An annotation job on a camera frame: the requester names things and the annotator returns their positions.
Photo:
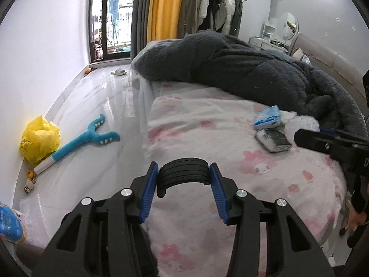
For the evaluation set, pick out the white dressing table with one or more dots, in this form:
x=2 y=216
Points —
x=259 y=41

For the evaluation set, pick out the dark grey hanging pants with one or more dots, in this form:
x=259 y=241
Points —
x=237 y=14

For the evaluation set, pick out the grey curtain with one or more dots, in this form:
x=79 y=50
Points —
x=139 y=11
x=184 y=5

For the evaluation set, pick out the white slipper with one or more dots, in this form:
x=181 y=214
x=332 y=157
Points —
x=118 y=71

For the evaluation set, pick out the black and white packet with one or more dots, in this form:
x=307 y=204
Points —
x=274 y=140

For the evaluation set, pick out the small white figure toy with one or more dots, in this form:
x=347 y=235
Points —
x=29 y=186

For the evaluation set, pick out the beige bed headboard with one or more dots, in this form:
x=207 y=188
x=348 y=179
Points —
x=331 y=63

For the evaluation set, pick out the light blue patterned quilt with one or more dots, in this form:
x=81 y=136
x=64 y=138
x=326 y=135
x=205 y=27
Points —
x=306 y=60

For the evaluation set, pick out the yellow plastic bag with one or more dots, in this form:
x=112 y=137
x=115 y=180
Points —
x=37 y=141

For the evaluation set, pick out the beige pillow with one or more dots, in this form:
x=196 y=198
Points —
x=297 y=54

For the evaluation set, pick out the small yellow duck toy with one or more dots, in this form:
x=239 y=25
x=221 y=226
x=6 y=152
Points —
x=31 y=174

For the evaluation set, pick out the white mattress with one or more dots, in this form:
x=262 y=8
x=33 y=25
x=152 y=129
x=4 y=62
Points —
x=142 y=92

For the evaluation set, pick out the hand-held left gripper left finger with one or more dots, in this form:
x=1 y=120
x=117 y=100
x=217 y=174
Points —
x=148 y=193

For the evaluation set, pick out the blue hanging garment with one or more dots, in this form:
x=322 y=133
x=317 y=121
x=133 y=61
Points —
x=114 y=0

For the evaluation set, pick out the beige hanging coat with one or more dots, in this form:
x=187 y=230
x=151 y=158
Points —
x=194 y=8

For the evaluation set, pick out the black rubber tire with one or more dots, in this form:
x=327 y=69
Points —
x=184 y=170

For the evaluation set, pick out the black framed glass door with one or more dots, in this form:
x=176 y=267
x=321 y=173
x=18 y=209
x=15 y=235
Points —
x=92 y=20

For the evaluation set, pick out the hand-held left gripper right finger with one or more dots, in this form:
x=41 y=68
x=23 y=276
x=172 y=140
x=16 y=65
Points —
x=219 y=193

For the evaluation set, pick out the round mirror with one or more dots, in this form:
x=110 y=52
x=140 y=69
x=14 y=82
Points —
x=286 y=26

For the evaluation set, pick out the dark grey fleece blanket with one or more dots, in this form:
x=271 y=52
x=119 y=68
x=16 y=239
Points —
x=230 y=63

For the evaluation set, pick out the blue tissue packet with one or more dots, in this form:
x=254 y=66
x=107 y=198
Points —
x=266 y=118

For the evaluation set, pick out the yellow curtain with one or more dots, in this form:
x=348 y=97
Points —
x=164 y=5

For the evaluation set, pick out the small orange floor item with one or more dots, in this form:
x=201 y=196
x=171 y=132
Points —
x=88 y=70

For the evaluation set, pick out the blue forked plush toy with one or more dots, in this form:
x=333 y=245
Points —
x=75 y=144

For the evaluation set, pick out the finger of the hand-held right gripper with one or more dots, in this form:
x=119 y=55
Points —
x=314 y=141

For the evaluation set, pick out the pink printed bed sheet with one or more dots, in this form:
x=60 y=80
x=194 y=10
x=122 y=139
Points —
x=201 y=127

